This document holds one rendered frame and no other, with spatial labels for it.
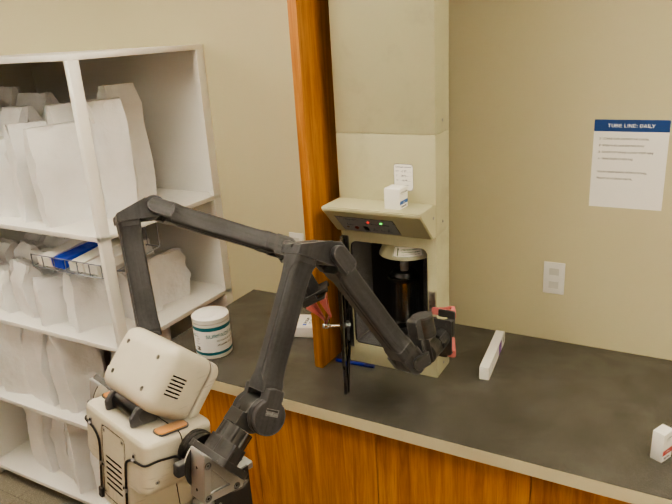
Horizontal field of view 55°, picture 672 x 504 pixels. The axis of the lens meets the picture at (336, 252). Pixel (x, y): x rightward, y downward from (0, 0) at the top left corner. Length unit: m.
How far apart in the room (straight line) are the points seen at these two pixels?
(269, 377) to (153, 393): 0.24
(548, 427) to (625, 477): 0.25
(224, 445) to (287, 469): 0.88
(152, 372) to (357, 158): 0.91
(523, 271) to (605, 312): 0.30
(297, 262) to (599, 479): 0.91
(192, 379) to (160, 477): 0.21
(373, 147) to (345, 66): 0.25
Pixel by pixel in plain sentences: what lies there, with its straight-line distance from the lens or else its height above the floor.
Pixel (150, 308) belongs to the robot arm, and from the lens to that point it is 1.74.
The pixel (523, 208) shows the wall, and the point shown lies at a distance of 2.28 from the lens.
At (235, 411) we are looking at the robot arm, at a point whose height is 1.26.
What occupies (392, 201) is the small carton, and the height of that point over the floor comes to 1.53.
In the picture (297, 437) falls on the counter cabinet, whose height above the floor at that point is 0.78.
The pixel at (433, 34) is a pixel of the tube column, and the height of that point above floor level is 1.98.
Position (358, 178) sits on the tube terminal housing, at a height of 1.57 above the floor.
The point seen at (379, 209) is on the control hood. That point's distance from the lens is 1.87.
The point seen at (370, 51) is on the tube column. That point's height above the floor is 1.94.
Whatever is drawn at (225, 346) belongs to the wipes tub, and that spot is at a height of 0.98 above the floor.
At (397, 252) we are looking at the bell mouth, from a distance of 2.02.
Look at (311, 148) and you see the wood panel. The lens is 1.97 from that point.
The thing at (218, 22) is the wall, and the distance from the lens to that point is 2.75.
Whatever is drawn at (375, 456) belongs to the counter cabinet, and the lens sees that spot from 2.02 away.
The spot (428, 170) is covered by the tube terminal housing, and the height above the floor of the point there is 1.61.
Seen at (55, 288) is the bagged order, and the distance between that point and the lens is 2.88.
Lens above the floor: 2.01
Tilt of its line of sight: 19 degrees down
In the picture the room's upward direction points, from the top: 4 degrees counter-clockwise
